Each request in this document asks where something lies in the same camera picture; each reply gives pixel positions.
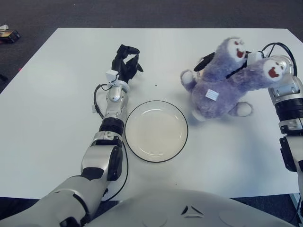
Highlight grey robot torso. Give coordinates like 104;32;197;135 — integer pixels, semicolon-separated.
87;189;295;227

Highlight purple plush bunny doll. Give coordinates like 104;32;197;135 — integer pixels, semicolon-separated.
180;36;285;122

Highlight white left wrist module box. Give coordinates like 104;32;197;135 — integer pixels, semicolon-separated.
106;70;119;82

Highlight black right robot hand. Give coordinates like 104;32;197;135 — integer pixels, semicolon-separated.
193;51;253;79

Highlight white plate with black rim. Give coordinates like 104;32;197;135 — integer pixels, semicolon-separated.
125;100;189;163

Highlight white wrist module box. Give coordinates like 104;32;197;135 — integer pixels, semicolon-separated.
247;52;262;64
106;70;119;82

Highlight dark cardboard box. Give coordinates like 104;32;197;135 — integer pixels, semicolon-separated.
0;29;21;43

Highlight white right wrist module box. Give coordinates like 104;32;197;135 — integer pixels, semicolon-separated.
247;52;262;64

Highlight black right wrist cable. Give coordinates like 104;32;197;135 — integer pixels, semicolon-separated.
261;42;298;76

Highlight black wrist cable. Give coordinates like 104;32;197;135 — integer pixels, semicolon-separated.
261;42;298;76
93;84;130;201

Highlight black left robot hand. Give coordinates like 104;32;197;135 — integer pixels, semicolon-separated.
111;44;144;84

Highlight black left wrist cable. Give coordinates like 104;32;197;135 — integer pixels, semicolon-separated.
93;84;130;201

